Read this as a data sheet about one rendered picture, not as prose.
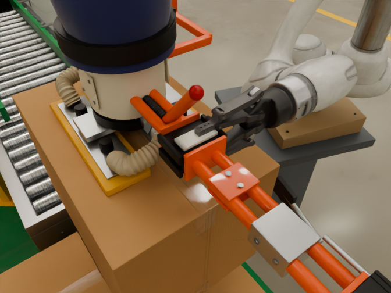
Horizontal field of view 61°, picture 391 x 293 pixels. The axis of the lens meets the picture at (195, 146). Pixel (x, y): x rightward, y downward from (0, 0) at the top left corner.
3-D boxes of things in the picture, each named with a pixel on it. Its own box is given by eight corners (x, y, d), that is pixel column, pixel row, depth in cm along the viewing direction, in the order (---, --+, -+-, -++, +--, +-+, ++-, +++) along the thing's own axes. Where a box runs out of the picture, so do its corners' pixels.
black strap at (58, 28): (42, 29, 66) (36, 10, 64) (144, 4, 76) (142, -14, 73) (86, 82, 53) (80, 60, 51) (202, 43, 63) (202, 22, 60)
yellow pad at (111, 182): (50, 109, 84) (45, 93, 81) (88, 96, 88) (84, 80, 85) (107, 198, 65) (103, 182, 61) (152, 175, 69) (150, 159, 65)
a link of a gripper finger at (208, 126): (223, 125, 57) (224, 111, 55) (199, 137, 55) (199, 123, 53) (217, 121, 58) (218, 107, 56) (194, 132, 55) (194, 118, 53)
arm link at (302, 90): (310, 122, 68) (290, 134, 66) (278, 102, 73) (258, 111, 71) (322, 85, 62) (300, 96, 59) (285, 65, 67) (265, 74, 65)
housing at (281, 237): (244, 240, 47) (248, 224, 44) (278, 217, 50) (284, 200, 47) (280, 281, 43) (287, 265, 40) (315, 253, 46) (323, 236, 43)
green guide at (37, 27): (10, 4, 279) (6, -7, 273) (23, 2, 284) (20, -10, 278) (90, 90, 187) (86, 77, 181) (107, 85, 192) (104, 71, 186)
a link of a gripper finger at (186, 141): (217, 135, 56) (218, 131, 56) (184, 152, 53) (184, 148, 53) (207, 125, 58) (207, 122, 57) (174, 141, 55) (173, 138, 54)
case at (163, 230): (54, 188, 116) (10, 95, 88) (152, 142, 133) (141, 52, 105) (139, 342, 82) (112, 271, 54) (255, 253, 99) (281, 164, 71)
